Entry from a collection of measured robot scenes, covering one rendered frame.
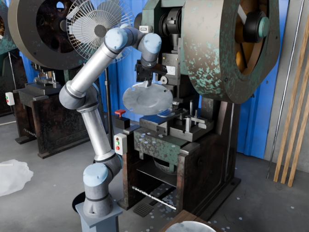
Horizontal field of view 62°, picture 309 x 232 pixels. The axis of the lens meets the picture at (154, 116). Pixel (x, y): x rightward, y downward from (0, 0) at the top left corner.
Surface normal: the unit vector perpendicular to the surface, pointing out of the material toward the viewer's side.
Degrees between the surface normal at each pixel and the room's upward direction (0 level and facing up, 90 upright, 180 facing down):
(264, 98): 90
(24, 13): 90
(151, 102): 124
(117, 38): 90
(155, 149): 90
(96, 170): 7
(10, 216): 0
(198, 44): 100
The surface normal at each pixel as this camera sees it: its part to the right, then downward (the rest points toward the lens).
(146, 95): 0.04, 0.81
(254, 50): -0.26, -0.14
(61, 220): 0.00, -0.94
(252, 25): -0.62, 0.11
